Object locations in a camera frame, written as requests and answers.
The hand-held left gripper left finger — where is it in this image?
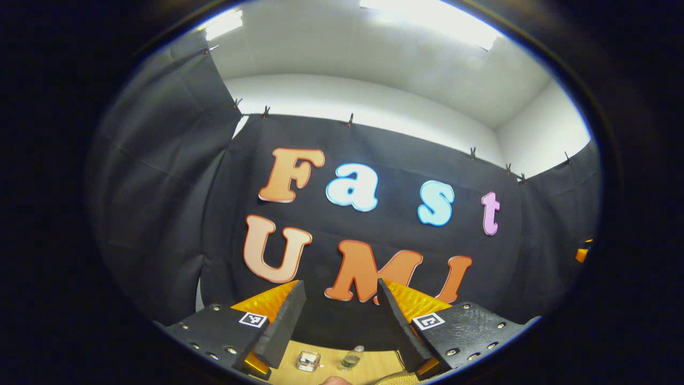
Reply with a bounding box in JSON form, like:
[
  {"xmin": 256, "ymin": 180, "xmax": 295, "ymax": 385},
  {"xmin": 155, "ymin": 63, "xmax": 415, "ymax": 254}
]
[{"xmin": 160, "ymin": 280, "xmax": 308, "ymax": 381}]

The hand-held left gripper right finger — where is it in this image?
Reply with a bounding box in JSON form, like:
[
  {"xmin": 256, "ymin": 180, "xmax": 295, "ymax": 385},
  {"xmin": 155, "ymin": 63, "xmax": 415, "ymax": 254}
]
[{"xmin": 377, "ymin": 277, "xmax": 541, "ymax": 380}]

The clear plastic bottle green label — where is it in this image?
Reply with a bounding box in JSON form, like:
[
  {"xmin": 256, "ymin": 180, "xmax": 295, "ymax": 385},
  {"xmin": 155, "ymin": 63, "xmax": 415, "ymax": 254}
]
[{"xmin": 338, "ymin": 345, "xmax": 365, "ymax": 372}]

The black backdrop cloth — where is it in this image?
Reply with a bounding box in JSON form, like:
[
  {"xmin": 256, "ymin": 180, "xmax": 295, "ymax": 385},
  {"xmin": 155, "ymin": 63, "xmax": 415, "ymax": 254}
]
[{"xmin": 88, "ymin": 45, "xmax": 602, "ymax": 353}]

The row of black cloth clips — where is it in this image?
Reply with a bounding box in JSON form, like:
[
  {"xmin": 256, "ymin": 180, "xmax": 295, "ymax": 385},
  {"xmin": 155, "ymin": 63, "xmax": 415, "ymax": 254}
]
[{"xmin": 206, "ymin": 47, "xmax": 572, "ymax": 185}]

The ceiling light panel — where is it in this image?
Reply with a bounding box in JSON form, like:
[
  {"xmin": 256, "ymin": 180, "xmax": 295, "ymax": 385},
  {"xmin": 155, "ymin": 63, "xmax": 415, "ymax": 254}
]
[{"xmin": 206, "ymin": 10, "xmax": 244, "ymax": 41}]

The steel wire basket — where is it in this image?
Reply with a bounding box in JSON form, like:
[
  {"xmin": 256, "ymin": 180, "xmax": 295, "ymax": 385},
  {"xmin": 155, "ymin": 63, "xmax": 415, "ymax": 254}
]
[{"xmin": 296, "ymin": 350, "xmax": 322, "ymax": 373}]

